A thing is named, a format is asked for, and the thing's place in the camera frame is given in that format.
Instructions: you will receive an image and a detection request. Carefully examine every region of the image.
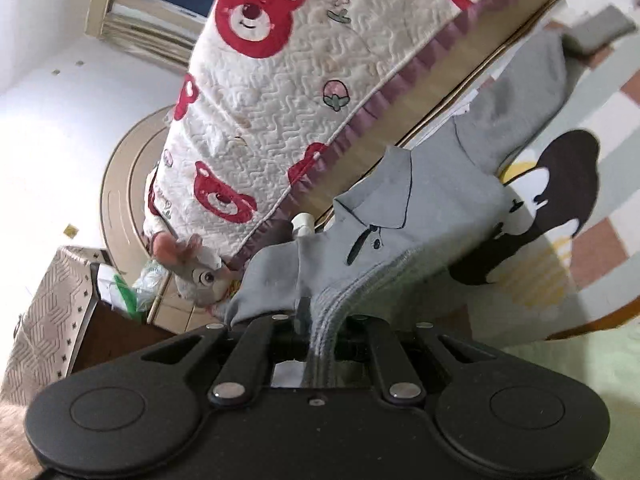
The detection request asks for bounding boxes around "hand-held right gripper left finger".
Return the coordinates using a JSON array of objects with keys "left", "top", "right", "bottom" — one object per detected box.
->
[{"left": 141, "top": 297, "right": 313, "bottom": 408}]

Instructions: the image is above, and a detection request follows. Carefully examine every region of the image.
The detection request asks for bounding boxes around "white bear-print quilt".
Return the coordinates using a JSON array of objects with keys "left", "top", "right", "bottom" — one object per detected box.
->
[{"left": 142, "top": 0, "right": 561, "bottom": 271}]

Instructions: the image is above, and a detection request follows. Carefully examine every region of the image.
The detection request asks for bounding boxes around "beige curved headboard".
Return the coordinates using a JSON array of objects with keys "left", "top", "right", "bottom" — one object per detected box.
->
[{"left": 100, "top": 105, "right": 176, "bottom": 281}]

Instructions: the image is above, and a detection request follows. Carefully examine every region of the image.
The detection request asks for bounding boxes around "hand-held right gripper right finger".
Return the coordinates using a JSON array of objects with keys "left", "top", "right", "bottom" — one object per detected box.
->
[{"left": 336, "top": 312, "right": 493, "bottom": 408}]

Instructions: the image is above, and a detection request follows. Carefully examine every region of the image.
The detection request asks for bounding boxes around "clear plastic bag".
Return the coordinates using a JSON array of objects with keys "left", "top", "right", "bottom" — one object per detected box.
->
[{"left": 130, "top": 257, "right": 171, "bottom": 311}]

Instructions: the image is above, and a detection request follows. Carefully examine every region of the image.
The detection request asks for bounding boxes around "beige bed base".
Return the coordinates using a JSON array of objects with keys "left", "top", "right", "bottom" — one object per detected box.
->
[{"left": 295, "top": 0, "right": 566, "bottom": 226}]

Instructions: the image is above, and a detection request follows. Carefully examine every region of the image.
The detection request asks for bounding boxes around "brown wooden cabinet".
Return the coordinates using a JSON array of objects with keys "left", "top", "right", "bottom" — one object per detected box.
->
[{"left": 65, "top": 300, "right": 176, "bottom": 376}]

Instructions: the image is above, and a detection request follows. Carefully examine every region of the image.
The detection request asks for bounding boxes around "green plastic item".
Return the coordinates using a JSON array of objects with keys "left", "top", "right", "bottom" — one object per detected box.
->
[{"left": 112, "top": 272, "right": 138, "bottom": 318}]

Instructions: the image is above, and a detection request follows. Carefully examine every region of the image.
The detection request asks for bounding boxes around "beige geometric-pattern box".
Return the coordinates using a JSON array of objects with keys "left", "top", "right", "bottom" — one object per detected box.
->
[{"left": 0, "top": 245, "right": 101, "bottom": 406}]

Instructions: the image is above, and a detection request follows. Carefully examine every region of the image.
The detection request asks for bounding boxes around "grey cloth piece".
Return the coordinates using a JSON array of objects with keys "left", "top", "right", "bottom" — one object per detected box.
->
[{"left": 567, "top": 4, "right": 638, "bottom": 56}]

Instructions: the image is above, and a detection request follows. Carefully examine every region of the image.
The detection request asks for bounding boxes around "grey plush rabbit toy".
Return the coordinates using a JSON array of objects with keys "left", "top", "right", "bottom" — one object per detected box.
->
[{"left": 150, "top": 232, "right": 246, "bottom": 311}]

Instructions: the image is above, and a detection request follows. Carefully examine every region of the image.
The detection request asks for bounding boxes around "white garment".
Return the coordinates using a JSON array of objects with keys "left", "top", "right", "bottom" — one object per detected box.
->
[{"left": 291, "top": 212, "right": 317, "bottom": 238}]

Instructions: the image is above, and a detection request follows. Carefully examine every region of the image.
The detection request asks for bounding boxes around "grey knit sweater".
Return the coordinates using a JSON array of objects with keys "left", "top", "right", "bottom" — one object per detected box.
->
[{"left": 215, "top": 30, "right": 571, "bottom": 391}]

